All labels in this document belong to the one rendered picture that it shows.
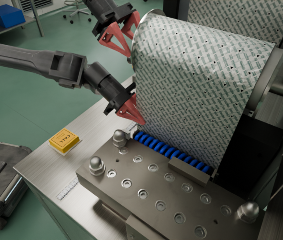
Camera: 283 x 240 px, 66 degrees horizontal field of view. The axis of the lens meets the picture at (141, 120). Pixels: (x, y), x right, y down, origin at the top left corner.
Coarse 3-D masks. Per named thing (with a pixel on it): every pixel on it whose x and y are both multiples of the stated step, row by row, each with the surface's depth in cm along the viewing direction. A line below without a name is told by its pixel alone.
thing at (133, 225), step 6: (132, 216) 45; (126, 222) 44; (132, 222) 44; (138, 222) 44; (126, 228) 47; (132, 228) 44; (138, 228) 44; (144, 228) 44; (150, 228) 44; (132, 234) 46; (138, 234) 44; (144, 234) 43; (150, 234) 43; (156, 234) 43
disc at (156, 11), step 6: (150, 12) 44; (156, 12) 46; (162, 12) 48; (144, 18) 43; (138, 30) 43; (138, 36) 44; (132, 42) 44; (132, 48) 44; (132, 54) 45; (132, 60) 46; (132, 66) 47
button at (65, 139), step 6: (60, 132) 75; (66, 132) 75; (54, 138) 73; (60, 138) 73; (66, 138) 73; (72, 138) 73; (78, 138) 74; (54, 144) 71; (60, 144) 71; (66, 144) 71; (72, 144) 73; (60, 150) 71; (66, 150) 71
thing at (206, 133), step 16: (144, 96) 52; (160, 96) 49; (176, 96) 46; (144, 112) 55; (160, 112) 52; (176, 112) 49; (192, 112) 46; (208, 112) 43; (144, 128) 59; (160, 128) 55; (176, 128) 52; (192, 128) 49; (208, 128) 46; (224, 128) 43; (176, 144) 55; (192, 144) 52; (208, 144) 49; (224, 144) 46; (208, 160) 52
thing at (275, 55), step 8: (272, 56) 35; (280, 56) 35; (272, 64) 35; (264, 72) 35; (272, 72) 34; (264, 80) 35; (256, 88) 36; (264, 88) 35; (256, 96) 36; (248, 104) 39; (256, 104) 37
